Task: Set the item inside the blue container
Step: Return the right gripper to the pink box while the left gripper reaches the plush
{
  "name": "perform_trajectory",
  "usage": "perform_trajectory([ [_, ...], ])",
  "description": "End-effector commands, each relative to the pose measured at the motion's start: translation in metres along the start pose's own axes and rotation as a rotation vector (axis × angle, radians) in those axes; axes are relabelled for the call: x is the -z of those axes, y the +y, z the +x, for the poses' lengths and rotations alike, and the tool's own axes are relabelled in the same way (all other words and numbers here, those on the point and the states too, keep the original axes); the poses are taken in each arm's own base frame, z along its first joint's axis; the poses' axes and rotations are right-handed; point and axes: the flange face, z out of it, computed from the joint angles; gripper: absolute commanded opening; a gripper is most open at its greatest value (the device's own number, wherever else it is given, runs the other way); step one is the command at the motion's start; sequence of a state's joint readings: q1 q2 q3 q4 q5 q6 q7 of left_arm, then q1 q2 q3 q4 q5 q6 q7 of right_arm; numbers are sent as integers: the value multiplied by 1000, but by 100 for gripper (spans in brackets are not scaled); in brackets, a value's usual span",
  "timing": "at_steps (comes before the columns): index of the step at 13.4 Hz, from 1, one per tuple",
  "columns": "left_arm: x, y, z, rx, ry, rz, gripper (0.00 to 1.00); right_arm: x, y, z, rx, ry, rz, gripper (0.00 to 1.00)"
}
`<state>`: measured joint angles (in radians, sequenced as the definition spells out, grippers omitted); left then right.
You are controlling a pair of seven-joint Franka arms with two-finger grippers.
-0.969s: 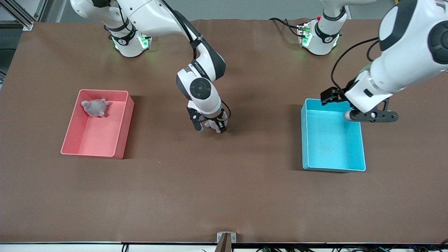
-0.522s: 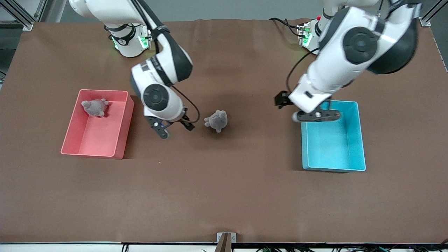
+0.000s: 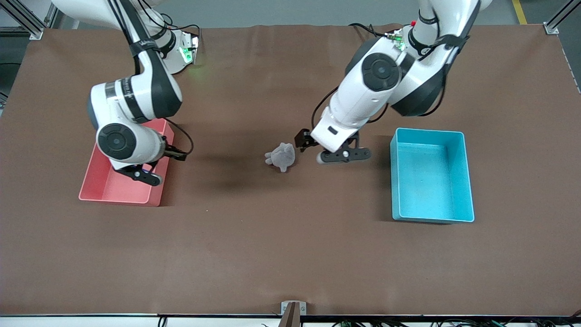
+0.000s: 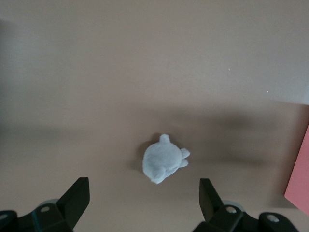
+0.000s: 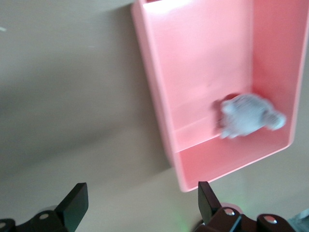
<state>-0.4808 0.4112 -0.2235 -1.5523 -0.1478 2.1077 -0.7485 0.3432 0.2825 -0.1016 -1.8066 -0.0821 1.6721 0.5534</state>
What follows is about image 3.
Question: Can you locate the grey plush toy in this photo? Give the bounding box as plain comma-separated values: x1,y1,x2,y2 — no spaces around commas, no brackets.
265,142,296,173

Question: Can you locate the pink plastic box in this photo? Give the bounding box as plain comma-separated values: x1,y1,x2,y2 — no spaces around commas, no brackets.
79,118,175,207

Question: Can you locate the blue plastic box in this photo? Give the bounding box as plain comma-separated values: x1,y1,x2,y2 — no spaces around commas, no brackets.
389,128,475,224

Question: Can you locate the brown table cover sheet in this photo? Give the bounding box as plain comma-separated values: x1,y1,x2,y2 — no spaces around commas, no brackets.
0,24,581,317

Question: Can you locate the black left arm base cable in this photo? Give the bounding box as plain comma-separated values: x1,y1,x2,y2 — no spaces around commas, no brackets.
348,22,391,46

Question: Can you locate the black arm base cable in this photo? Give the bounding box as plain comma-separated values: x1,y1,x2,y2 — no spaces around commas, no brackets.
136,0,202,46
348,22,391,46

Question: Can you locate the black right arm base cable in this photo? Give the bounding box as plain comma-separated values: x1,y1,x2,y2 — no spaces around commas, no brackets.
136,0,202,46

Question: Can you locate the upright aluminium frame post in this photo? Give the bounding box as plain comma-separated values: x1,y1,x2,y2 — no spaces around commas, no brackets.
44,0,62,29

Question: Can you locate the slanted aluminium strut with bracket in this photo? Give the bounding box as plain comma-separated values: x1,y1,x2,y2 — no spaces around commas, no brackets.
544,0,581,35
0,0,44,40

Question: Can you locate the metal bracket with brown bar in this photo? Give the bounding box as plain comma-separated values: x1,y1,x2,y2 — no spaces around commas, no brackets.
281,301,307,327

